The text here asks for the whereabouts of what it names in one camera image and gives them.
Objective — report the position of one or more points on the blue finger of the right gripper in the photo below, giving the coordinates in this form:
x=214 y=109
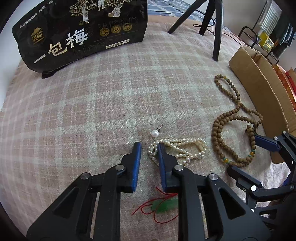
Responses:
x=266 y=143
x=244 y=181

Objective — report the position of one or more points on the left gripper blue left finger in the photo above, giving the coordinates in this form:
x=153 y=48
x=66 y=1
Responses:
x=89 y=208

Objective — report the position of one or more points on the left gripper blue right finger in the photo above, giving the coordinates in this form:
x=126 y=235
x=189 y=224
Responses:
x=208 y=208

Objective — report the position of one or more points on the green jade red cord pendant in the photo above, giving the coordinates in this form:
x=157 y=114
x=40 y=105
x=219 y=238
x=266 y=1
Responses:
x=162 y=209

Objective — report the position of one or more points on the pearl earring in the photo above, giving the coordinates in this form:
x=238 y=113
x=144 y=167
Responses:
x=155 y=133

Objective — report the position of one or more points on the brown cardboard box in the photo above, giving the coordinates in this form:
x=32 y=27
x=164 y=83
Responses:
x=265 y=89

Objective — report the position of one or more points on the orange covered table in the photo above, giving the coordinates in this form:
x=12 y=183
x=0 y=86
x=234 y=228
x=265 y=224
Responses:
x=285 y=82

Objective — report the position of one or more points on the stacked boxes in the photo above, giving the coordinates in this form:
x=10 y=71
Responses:
x=291 y=75

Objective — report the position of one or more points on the pink plaid blanket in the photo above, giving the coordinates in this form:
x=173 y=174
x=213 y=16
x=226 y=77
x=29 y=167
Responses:
x=88 y=115

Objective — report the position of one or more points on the yellow box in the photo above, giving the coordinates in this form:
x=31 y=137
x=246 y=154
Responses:
x=265 y=42

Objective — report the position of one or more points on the dark hanging clothes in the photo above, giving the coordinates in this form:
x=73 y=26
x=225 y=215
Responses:
x=282 y=36

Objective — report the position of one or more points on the black clothes rack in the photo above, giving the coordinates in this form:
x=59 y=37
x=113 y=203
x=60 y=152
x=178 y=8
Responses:
x=250 y=35

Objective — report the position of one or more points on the striped hanging cloth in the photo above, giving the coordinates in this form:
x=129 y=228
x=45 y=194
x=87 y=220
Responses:
x=271 y=16

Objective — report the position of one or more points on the black tripod stand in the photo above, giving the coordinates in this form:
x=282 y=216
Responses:
x=213 y=7

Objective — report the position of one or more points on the blue patterned bed sheet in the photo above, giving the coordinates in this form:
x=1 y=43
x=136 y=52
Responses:
x=167 y=8

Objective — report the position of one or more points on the black snack bag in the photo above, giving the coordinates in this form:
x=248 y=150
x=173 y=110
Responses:
x=55 y=34

